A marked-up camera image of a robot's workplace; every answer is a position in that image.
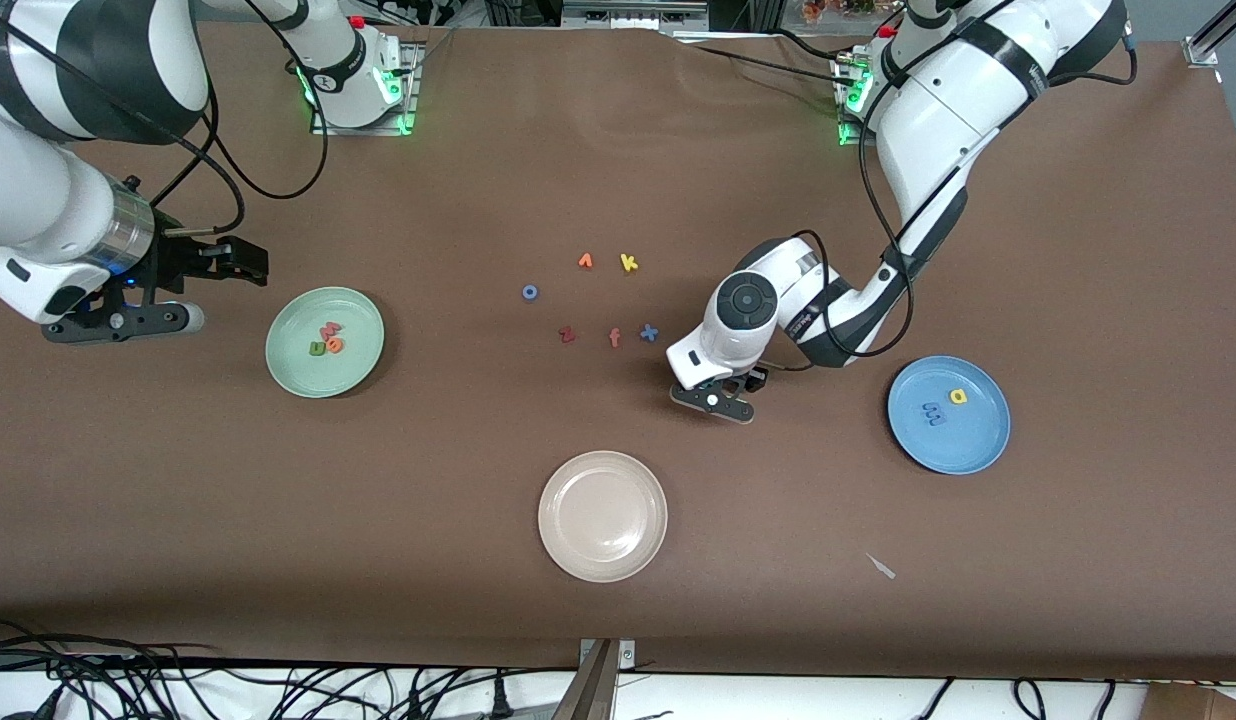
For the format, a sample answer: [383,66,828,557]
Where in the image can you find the black cable behind arm base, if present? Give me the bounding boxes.
[678,28,864,91]

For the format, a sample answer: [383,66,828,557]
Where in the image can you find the brown cardboard box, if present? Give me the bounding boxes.
[1143,683,1236,720]

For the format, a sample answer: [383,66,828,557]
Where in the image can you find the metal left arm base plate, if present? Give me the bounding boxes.
[836,50,884,147]

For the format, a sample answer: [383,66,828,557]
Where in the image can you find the beige plate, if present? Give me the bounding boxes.
[538,450,669,584]

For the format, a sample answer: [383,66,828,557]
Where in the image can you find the blue plate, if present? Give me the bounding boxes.
[887,355,1011,475]

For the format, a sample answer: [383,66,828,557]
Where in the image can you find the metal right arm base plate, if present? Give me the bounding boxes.
[311,40,421,137]

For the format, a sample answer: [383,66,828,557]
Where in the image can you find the grey background equipment box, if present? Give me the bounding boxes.
[561,0,711,29]

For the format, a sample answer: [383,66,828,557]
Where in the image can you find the long looping black cable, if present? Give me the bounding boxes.
[203,0,329,199]

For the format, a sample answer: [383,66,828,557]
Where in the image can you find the orange background objects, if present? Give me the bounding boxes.
[801,0,881,23]

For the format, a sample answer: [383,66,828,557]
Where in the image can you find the aluminium frame profile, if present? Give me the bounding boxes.
[1185,0,1236,67]

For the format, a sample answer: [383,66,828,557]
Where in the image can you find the light green plate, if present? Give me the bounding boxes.
[265,287,386,399]

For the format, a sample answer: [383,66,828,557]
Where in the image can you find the grey metal mount post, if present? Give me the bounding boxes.
[553,638,637,720]

